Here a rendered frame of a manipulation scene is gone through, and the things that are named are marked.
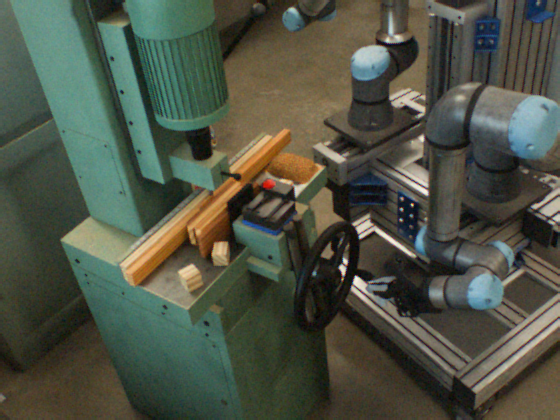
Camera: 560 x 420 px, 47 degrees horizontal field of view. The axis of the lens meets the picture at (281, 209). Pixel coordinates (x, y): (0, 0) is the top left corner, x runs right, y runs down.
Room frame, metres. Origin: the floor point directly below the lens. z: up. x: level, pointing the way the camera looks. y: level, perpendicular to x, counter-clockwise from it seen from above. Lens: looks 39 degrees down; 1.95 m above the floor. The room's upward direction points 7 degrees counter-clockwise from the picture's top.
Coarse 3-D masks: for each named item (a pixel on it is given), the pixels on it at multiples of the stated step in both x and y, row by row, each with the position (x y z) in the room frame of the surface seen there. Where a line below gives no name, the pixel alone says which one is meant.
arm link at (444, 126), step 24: (456, 96) 1.08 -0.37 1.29; (432, 120) 1.11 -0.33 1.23; (456, 120) 1.05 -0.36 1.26; (432, 144) 1.10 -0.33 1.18; (456, 144) 1.07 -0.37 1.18; (432, 168) 1.11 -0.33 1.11; (456, 168) 1.09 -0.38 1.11; (432, 192) 1.11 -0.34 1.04; (456, 192) 1.09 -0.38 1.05; (432, 216) 1.10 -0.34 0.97; (456, 216) 1.09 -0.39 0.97; (432, 240) 1.10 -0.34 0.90; (456, 240) 1.10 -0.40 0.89
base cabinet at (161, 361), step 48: (96, 288) 1.35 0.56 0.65; (288, 288) 1.27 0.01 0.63; (144, 336) 1.26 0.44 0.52; (192, 336) 1.12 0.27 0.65; (240, 336) 1.09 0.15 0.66; (288, 336) 1.24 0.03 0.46; (144, 384) 1.32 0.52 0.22; (192, 384) 1.16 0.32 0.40; (240, 384) 1.07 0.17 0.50; (288, 384) 1.21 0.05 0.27
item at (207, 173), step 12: (168, 156) 1.35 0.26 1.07; (180, 156) 1.34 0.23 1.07; (216, 156) 1.32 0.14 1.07; (180, 168) 1.33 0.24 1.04; (192, 168) 1.31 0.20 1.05; (204, 168) 1.28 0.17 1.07; (216, 168) 1.29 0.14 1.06; (228, 168) 1.32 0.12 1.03; (192, 180) 1.31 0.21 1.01; (204, 180) 1.29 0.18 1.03; (216, 180) 1.28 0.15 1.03
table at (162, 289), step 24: (264, 168) 1.48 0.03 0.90; (312, 192) 1.39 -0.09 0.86; (312, 240) 1.21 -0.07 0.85; (168, 264) 1.14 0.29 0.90; (240, 264) 1.13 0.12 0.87; (264, 264) 1.13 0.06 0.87; (288, 264) 1.13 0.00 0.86; (144, 288) 1.07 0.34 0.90; (168, 288) 1.06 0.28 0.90; (216, 288) 1.06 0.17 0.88; (168, 312) 1.03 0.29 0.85; (192, 312) 0.99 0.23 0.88
